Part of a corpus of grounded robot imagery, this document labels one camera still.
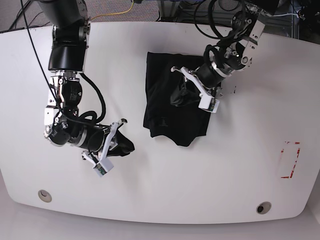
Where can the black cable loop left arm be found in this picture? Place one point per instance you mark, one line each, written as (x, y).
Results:
(212, 25)

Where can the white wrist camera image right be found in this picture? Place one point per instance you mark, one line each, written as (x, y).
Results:
(209, 104)

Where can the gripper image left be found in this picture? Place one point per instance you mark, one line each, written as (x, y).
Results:
(100, 142)

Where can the left table grommet hole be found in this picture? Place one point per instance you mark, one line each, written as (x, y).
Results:
(44, 196)

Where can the aluminium frame stand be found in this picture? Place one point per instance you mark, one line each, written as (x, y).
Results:
(168, 10)

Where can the black t-shirt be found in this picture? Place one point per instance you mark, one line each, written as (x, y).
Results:
(172, 108)

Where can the red tape rectangle marking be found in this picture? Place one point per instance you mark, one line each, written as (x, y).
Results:
(289, 156)

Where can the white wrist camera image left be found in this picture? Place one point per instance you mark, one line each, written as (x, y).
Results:
(103, 167)

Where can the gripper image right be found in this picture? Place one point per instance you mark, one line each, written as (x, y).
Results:
(210, 76)

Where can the table grommet hole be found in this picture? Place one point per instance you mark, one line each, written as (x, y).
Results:
(44, 196)
(263, 208)

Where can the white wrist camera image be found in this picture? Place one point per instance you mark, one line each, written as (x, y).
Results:
(209, 104)
(103, 167)

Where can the right table grommet hole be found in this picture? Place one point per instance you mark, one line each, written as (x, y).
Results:
(263, 208)

